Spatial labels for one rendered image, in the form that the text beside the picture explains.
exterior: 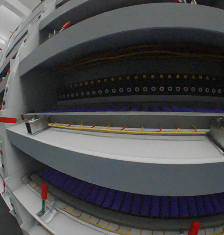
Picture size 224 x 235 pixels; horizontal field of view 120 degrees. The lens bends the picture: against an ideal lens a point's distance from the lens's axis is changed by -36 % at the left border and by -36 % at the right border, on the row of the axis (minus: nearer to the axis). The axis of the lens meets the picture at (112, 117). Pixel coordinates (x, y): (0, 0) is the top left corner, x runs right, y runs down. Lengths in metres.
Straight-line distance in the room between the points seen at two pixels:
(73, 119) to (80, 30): 0.15
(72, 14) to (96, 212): 0.57
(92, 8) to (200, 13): 0.33
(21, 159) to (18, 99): 0.19
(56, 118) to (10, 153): 0.22
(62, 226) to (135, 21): 0.38
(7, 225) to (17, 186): 0.42
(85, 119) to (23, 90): 0.27
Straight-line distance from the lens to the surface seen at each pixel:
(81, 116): 0.16
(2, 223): 0.81
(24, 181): 0.39
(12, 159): 0.37
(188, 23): 0.18
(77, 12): 0.44
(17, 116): 0.36
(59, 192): 0.29
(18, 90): 0.36
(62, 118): 0.19
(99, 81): 0.29
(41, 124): 0.20
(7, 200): 0.71
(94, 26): 0.19
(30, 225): 0.53
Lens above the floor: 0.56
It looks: 5 degrees up
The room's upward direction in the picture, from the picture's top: 3 degrees clockwise
